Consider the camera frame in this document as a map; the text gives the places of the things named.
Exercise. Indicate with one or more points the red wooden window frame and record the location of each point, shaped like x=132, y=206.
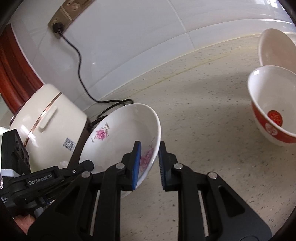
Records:
x=18, y=80

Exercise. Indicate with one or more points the gold wall socket panel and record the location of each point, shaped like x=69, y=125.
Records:
x=67, y=13

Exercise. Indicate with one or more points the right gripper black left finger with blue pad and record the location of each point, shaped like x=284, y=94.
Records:
x=104, y=207

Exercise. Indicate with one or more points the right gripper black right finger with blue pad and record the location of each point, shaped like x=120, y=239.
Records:
x=179, y=177

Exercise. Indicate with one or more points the white floral plate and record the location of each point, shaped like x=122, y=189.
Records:
x=115, y=135

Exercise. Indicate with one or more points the cream rice cooker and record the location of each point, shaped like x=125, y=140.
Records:
x=52, y=128

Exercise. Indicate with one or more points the red and white bowl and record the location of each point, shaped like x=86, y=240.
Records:
x=272, y=93

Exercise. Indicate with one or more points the white bowl dark rim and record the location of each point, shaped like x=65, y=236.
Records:
x=277, y=49

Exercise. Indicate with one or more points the person's hand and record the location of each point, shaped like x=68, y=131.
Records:
x=24, y=222

